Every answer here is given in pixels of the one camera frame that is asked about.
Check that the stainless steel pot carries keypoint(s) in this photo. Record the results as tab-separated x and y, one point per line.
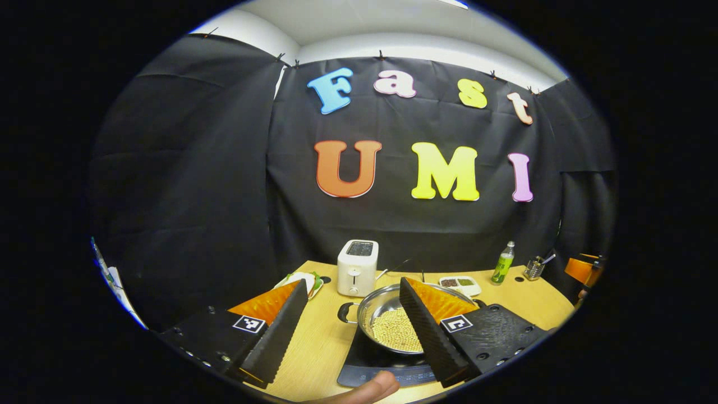
381	306

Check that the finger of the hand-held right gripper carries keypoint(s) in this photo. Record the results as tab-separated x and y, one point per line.
583	270

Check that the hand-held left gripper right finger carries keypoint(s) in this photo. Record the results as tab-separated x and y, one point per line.
432	342

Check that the black induction cooktop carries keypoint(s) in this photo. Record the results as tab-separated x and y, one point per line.
364	365

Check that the pile of dark red beans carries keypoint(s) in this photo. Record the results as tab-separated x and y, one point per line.
449	283

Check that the small white plate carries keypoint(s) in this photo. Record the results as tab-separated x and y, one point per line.
305	278

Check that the black backdrop cloth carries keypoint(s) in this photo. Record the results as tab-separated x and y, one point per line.
196	196

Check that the toast sandwich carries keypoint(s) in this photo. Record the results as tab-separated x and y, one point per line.
314	283

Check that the white toaster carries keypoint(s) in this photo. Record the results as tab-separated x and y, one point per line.
358	269

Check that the white divided dish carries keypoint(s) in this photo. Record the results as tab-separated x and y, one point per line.
477	289

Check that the large pile of soybeans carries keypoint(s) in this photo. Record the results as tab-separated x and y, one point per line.
392	331

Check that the pile of green mung beans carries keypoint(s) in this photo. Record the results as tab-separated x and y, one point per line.
466	281

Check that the green label drink bottle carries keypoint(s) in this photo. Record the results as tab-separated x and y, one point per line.
503	266

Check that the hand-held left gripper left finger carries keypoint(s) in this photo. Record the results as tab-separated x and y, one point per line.
277	342

